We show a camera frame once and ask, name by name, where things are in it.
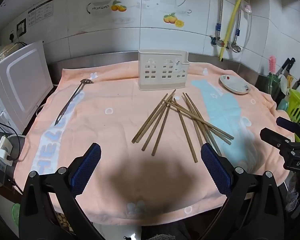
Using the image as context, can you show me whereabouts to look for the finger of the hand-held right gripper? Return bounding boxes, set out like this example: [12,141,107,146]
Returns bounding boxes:
[276,116,300,140]
[260,127,298,155]

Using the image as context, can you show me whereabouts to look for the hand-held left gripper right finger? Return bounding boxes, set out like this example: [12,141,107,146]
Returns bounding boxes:
[201,143,284,240]

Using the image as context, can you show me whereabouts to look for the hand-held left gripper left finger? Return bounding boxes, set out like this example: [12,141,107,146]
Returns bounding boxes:
[16,142,105,240]

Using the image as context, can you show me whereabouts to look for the bunch of wooden chopsticks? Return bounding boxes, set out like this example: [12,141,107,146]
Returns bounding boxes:
[131,89,235,163]

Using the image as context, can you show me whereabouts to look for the cream plastic utensil holder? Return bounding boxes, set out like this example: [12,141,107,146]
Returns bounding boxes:
[137,49,189,91]

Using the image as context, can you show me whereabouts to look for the teal plastic object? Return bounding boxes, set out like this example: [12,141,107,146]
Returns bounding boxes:
[277,99,290,111]

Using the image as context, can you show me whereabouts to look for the green plastic dish rack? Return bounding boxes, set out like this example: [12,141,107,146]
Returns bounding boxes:
[286,89,300,132]

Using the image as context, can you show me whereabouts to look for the orange printed towel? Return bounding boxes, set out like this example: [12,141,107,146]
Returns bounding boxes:
[14,60,297,227]

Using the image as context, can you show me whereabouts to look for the white plastic spoon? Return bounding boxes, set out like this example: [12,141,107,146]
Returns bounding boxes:
[280,75,289,95]

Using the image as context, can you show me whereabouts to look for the glass jar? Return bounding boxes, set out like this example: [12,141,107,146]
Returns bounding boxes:
[266,73,282,99]

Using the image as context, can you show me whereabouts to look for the pink bottle brush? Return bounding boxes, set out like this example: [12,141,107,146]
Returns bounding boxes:
[268,56,277,75]

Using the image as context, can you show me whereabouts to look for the white floral dish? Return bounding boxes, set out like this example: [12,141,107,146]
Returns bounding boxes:
[219,74,251,95]

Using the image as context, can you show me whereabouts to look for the white power strip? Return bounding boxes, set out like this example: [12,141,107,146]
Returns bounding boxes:
[0,135,14,187]

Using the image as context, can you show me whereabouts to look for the metal slotted spoon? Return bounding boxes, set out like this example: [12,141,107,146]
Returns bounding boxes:
[54,79,95,127]

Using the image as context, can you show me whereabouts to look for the metal water valve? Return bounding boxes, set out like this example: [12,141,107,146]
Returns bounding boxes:
[227,41,242,53]

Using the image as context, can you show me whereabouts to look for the white microwave oven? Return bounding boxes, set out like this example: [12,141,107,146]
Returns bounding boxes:
[0,40,54,135]

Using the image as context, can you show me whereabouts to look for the black power cable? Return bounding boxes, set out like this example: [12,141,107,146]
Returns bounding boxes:
[0,121,22,162]

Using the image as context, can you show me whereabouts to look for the white flexible hose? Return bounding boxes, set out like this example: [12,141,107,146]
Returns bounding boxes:
[240,0,253,49]

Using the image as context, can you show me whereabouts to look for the red handle water valve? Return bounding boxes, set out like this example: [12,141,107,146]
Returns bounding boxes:
[210,35,227,48]

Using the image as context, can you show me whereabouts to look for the braided metal hose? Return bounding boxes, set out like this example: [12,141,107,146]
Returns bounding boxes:
[231,4,242,48]
[216,0,225,40]

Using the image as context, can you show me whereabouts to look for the yellow gas hose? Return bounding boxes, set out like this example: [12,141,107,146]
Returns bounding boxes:
[219,0,246,61]

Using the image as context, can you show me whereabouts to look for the white wall label sticker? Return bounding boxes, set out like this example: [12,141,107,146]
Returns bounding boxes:
[27,4,54,27]

